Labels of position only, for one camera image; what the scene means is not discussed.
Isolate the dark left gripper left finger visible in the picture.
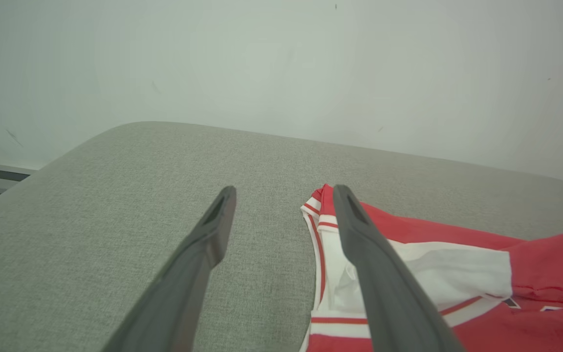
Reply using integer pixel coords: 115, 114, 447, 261
101, 186, 237, 352

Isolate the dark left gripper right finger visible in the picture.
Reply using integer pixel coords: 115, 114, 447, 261
333, 184, 465, 352

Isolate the red jersey white trim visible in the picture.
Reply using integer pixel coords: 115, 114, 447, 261
300, 184, 563, 352

